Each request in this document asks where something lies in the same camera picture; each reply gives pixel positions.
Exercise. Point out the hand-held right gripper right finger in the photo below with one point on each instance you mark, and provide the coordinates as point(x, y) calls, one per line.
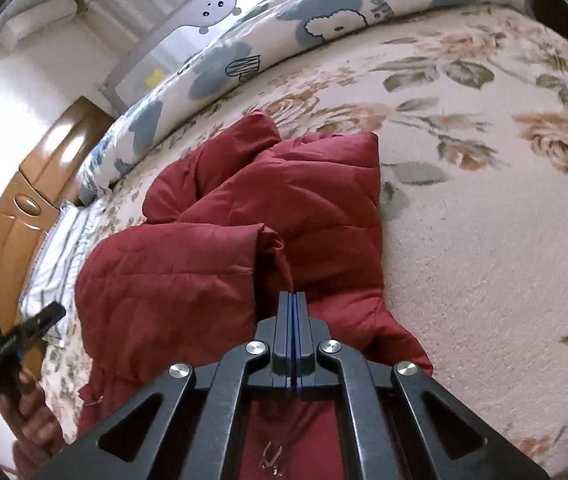
point(302, 331)

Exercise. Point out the cream floral blanket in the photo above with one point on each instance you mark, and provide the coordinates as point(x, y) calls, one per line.
point(464, 240)

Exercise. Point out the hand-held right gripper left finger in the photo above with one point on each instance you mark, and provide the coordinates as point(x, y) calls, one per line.
point(285, 331)

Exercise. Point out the striped white pillow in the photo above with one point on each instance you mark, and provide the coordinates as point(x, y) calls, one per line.
point(58, 260)

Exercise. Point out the white air conditioner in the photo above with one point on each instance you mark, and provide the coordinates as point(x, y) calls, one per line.
point(38, 17)

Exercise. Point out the person's left hand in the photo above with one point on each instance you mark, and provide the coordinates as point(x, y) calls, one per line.
point(38, 420)

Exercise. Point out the white quilt with blue print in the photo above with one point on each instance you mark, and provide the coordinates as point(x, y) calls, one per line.
point(314, 10)

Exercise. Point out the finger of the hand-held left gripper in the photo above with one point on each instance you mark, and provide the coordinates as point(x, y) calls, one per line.
point(43, 317)

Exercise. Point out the red quilted down jacket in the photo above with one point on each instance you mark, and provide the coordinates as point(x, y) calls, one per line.
point(264, 200)

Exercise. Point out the wooden bed headboard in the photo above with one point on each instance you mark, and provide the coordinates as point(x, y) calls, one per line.
point(38, 170)

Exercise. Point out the small yellow toy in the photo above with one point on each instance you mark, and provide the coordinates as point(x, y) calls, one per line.
point(153, 78)

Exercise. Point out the grey bed guard rail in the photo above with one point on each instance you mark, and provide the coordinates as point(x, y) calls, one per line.
point(213, 10)

